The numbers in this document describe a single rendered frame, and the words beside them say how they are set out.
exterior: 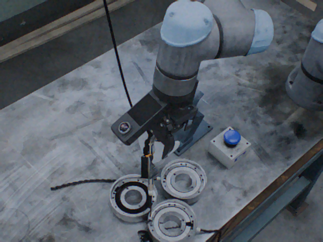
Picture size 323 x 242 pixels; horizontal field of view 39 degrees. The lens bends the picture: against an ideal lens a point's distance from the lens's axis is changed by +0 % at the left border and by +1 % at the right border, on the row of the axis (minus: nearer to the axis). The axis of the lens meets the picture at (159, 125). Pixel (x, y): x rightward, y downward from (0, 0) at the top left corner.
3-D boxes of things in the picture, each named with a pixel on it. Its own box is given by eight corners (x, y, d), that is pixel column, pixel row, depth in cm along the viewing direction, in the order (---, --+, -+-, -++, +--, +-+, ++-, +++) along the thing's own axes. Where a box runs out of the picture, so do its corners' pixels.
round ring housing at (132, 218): (101, 212, 100) (100, 203, 97) (124, 176, 106) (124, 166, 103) (142, 233, 98) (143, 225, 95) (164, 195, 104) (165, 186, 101)
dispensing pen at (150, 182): (140, 217, 95) (139, 139, 92) (149, 211, 99) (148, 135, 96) (149, 219, 94) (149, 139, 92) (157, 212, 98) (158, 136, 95)
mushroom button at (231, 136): (229, 157, 108) (233, 144, 104) (217, 146, 110) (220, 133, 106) (240, 148, 110) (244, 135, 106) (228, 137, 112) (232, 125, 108)
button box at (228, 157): (228, 170, 109) (232, 158, 105) (207, 151, 112) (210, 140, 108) (250, 152, 112) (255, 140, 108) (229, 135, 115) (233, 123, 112)
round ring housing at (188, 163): (207, 172, 108) (209, 162, 105) (202, 211, 102) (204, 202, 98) (164, 165, 109) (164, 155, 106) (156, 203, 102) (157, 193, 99)
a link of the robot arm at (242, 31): (252, -13, 80) (196, -9, 76) (284, 26, 74) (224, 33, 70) (239, 23, 86) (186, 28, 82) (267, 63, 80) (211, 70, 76)
